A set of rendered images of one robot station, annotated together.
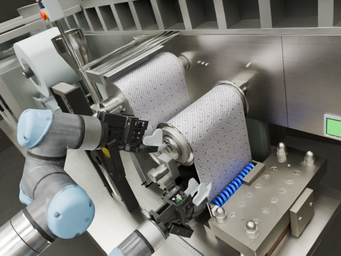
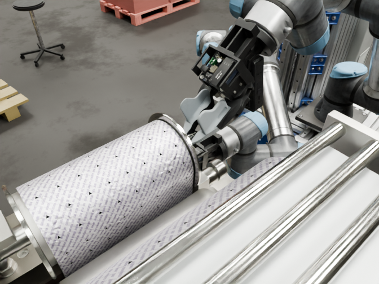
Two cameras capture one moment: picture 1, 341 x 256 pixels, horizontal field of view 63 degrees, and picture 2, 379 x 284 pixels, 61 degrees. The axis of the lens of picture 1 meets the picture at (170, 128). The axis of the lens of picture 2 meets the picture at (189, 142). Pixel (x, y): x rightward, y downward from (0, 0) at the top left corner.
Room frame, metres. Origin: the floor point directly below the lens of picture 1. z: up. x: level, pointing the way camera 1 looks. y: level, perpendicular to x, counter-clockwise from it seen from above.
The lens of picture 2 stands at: (1.06, -0.02, 1.64)
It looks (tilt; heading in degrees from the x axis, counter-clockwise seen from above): 42 degrees down; 172
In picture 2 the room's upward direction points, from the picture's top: straight up
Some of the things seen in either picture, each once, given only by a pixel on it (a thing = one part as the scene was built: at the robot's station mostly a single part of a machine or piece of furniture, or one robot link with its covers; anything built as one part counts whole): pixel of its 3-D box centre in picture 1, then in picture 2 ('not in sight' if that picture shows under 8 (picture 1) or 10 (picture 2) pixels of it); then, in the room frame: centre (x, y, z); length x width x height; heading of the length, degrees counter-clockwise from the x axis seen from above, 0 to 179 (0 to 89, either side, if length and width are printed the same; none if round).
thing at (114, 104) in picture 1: (112, 106); not in sight; (0.85, 0.16, 1.34); 0.06 x 0.06 x 0.06; 32
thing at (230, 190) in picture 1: (236, 184); not in sight; (0.65, -0.14, 1.03); 0.21 x 0.04 x 0.03; 122
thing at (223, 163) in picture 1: (226, 162); not in sight; (0.67, -0.13, 1.11); 0.23 x 0.01 x 0.18; 122
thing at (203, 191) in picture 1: (202, 190); not in sight; (0.58, -0.03, 1.11); 0.09 x 0.03 x 0.06; 121
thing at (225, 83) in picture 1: (229, 100); (29, 231); (0.79, -0.21, 1.25); 0.15 x 0.01 x 0.15; 32
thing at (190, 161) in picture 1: (174, 144); (172, 151); (0.65, 0.00, 1.25); 0.15 x 0.01 x 0.15; 32
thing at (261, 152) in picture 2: not in sight; (246, 158); (0.46, 0.22, 1.01); 0.11 x 0.08 x 0.11; 85
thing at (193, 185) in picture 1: (194, 186); not in sight; (0.61, -0.01, 1.11); 0.09 x 0.03 x 0.06; 123
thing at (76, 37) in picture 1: (69, 40); not in sight; (1.32, 0.30, 1.50); 0.14 x 0.14 x 0.06
